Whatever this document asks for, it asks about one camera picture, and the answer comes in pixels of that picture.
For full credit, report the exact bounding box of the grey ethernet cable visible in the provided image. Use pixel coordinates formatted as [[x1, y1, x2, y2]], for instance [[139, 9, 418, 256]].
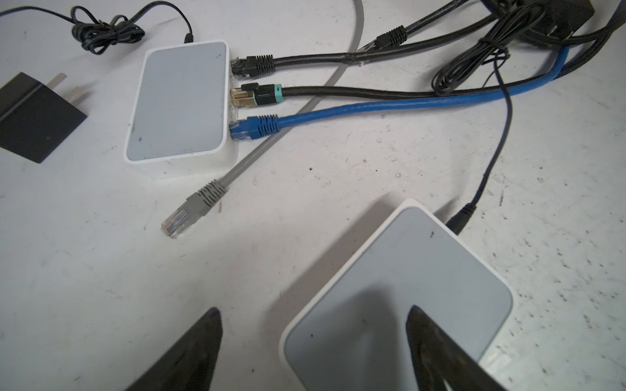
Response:
[[160, 0, 367, 239]]

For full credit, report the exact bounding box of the green-booted black ethernet cable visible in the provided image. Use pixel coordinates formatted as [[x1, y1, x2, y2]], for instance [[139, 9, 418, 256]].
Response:
[[229, 0, 626, 109]]

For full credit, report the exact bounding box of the white network switch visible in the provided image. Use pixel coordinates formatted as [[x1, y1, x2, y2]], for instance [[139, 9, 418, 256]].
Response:
[[123, 40, 238, 179], [279, 199, 514, 390]]

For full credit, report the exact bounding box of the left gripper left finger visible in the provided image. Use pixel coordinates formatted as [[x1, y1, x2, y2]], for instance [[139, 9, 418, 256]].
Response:
[[128, 307, 223, 390]]

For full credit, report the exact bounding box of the dark blue ethernet cable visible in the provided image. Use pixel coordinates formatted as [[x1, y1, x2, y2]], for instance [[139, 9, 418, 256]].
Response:
[[228, 45, 572, 143]]

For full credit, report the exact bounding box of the black power adapter with cord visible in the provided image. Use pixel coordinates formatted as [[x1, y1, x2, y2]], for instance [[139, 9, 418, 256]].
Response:
[[1, 1, 194, 164]]

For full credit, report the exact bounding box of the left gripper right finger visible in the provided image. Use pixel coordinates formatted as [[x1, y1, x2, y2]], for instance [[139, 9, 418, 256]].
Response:
[[406, 306, 505, 391]]

